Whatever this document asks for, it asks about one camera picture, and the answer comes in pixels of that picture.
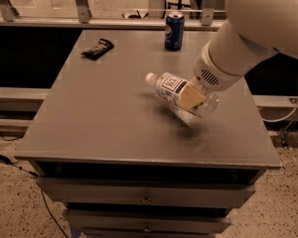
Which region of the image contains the black floor cable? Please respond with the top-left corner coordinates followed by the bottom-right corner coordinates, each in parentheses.
top-left (0, 126), bottom-right (71, 238)

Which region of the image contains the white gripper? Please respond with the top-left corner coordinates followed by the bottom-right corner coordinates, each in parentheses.
top-left (177, 42), bottom-right (241, 111)

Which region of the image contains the upper grey drawer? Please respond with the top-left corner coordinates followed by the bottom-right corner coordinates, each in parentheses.
top-left (37, 178), bottom-right (255, 208)

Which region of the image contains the metal railing frame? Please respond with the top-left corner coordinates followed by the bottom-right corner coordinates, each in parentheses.
top-left (0, 0), bottom-right (225, 31)

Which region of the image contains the clear plastic tea bottle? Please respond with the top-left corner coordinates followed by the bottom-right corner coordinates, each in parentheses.
top-left (145, 72), bottom-right (219, 118)

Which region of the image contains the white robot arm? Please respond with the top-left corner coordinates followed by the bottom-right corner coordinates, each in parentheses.
top-left (177, 0), bottom-right (298, 111)

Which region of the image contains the black snack packet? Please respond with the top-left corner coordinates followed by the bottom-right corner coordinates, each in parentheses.
top-left (82, 39), bottom-right (114, 60)

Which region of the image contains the blue pepsi can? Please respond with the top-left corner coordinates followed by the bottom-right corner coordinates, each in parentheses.
top-left (165, 12), bottom-right (185, 51)

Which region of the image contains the lower grey drawer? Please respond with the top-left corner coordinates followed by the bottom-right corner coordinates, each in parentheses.
top-left (63, 210), bottom-right (230, 234)

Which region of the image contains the grey drawer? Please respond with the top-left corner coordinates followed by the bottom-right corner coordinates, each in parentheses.
top-left (63, 210), bottom-right (230, 234)
top-left (37, 178), bottom-right (255, 208)

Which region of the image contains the grey drawer cabinet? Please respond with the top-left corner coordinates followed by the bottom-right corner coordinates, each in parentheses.
top-left (15, 30), bottom-right (280, 238)

